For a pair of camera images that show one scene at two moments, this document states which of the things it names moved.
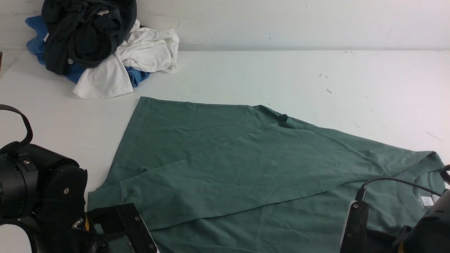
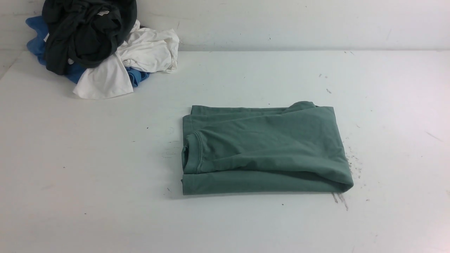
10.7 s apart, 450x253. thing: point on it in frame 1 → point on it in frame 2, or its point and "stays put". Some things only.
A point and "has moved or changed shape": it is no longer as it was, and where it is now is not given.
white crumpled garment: x=146 y=49 stays put
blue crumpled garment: x=36 y=42 stays put
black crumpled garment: x=87 y=33 stays put
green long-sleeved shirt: x=210 y=177 has moved or changed shape
